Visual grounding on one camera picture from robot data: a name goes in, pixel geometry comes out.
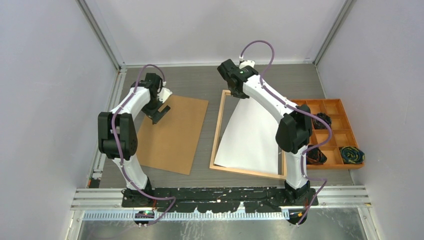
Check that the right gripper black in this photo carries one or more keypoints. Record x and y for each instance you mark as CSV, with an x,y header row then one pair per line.
x,y
241,96

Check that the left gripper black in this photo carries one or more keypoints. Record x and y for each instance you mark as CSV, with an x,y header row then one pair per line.
x,y
154,114

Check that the light wooden picture frame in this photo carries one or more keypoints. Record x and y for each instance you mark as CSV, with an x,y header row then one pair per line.
x,y
215,146

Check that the brown fibreboard backing board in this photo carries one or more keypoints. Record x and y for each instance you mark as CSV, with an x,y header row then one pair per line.
x,y
171,144

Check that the glossy colour photo print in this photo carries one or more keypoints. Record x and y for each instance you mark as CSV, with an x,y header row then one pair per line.
x,y
248,141

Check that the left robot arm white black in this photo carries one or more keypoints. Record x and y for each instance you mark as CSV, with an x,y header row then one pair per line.
x,y
117,135

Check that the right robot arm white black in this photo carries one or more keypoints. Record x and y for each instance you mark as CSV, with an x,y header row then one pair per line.
x,y
294,125

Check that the orange compartment tray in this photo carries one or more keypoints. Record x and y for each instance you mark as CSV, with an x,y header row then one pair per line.
x,y
342,134

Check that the black red rolled tie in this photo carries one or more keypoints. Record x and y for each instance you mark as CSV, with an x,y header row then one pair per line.
x,y
315,157

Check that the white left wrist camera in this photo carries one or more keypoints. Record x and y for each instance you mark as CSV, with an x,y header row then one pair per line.
x,y
164,93

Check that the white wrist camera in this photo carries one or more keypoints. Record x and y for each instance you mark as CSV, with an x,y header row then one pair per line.
x,y
164,93
245,63

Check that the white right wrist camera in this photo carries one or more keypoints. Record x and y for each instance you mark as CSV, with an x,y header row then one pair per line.
x,y
245,63

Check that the aluminium left side rail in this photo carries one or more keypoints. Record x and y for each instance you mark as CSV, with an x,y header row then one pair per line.
x,y
100,161

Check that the aluminium rail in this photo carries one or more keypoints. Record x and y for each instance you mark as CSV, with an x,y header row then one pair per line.
x,y
100,161
337,196

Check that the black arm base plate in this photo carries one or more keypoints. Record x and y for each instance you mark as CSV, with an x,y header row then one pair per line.
x,y
215,199

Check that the aluminium front rail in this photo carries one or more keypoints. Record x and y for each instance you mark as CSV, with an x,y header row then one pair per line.
x,y
337,196

